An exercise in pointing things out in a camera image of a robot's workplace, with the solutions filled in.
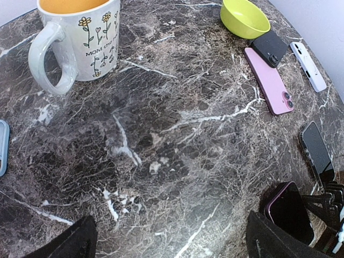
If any clear magsafe phone case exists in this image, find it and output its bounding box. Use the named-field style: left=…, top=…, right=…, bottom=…
left=299, top=120, right=336, bottom=193

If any light blue phone case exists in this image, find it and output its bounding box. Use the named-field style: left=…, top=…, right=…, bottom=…
left=0, top=120, right=10, bottom=177

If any pink phone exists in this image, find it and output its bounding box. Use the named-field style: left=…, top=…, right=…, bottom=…
left=243, top=47, right=294, bottom=116

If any black phone case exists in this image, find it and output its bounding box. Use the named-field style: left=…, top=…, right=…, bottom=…
left=250, top=30, right=288, bottom=68

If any white mug orange inside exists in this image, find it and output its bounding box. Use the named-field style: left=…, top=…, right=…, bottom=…
left=28, top=0, right=120, bottom=95

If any green bowl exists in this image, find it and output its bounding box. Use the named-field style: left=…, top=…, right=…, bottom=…
left=220, top=0, right=271, bottom=39

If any black phone purple edge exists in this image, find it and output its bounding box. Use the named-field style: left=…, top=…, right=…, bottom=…
left=263, top=181, right=314, bottom=245

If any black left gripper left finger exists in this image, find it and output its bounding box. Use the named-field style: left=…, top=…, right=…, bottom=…
left=26, top=215, right=98, bottom=257

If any lilac phone case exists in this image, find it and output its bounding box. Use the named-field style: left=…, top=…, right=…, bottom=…
left=290, top=41, right=327, bottom=93

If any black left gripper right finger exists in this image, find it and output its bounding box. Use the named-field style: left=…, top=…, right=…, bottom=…
left=246, top=211, right=328, bottom=258

